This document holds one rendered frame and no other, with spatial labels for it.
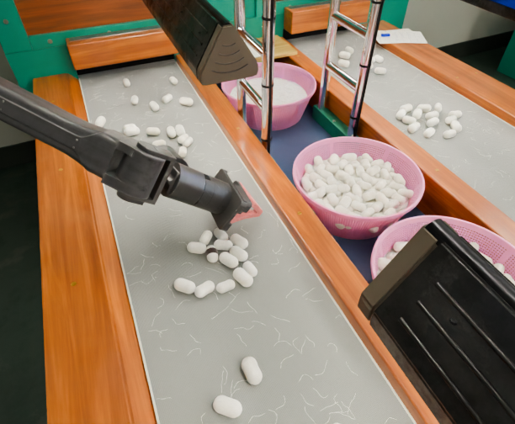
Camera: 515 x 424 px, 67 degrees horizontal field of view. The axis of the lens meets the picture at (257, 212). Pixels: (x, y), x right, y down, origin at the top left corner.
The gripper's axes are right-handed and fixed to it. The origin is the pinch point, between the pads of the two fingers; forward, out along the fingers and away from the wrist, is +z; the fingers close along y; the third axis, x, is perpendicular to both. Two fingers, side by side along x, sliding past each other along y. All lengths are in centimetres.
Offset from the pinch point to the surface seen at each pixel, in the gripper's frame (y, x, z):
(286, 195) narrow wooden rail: 1.5, -4.8, 4.8
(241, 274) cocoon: -12.4, 5.3, -6.1
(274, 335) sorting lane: -23.1, 6.4, -3.9
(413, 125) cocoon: 12.7, -30.7, 35.2
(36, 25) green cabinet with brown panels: 77, 10, -34
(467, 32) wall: 170, -118, 220
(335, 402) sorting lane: -34.8, 4.3, -1.3
